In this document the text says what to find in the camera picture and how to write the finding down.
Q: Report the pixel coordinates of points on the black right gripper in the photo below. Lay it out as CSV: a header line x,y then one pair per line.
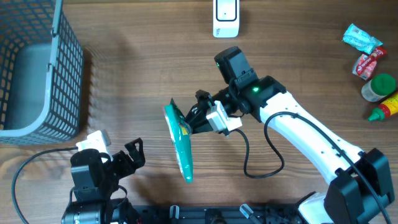
x,y
197,119

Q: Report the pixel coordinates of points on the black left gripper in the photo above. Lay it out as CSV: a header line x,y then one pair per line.
x,y
137,155

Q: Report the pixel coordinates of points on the green snack bag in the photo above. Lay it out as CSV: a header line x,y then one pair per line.
x,y
180,133

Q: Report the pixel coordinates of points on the teal wet wipes pack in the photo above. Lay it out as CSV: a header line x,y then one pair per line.
x,y
360,39

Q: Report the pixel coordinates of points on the green-lid spice jar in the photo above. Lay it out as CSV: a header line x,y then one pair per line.
x,y
379,87

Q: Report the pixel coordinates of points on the red sauce bottle green cap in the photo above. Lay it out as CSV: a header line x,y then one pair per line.
x,y
385,110

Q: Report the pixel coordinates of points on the red Nescafe coffee stick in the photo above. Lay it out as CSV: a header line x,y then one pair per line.
x,y
376,54

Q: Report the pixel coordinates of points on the red Kleenex tissue pack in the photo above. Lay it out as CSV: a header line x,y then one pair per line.
x,y
367,71

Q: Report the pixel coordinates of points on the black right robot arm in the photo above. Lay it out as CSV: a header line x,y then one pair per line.
x,y
359,183

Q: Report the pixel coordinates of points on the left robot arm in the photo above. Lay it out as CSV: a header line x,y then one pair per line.
x,y
96,177

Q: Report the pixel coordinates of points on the white barcode scanner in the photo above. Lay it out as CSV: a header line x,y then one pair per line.
x,y
226,18

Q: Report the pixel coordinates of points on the grey plastic mesh basket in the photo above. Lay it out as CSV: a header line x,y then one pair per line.
x,y
41,73

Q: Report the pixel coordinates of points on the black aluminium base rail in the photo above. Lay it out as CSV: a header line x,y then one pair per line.
x,y
268,213

